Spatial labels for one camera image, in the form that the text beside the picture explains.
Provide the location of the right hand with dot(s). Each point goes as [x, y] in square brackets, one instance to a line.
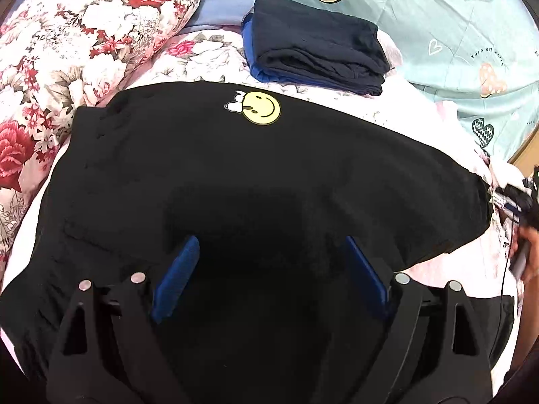
[524, 249]

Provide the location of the red floral pillow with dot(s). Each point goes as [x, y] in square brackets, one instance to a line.
[58, 56]

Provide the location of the black pants with smiley patch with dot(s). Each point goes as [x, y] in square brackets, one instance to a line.
[291, 353]

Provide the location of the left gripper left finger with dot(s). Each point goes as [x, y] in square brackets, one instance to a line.
[107, 350]

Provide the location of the pink floral bed sheet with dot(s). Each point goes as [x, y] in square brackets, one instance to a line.
[202, 56]

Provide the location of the folded dark navy garment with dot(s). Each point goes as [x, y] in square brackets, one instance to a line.
[352, 41]

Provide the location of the teal heart print quilt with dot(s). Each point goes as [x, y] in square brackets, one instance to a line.
[480, 54]

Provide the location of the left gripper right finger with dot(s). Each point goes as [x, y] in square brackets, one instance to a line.
[433, 349]

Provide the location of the wooden bed frame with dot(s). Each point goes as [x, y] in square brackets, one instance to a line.
[527, 156]

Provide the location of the folded blue garment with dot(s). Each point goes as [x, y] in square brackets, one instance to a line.
[281, 54]

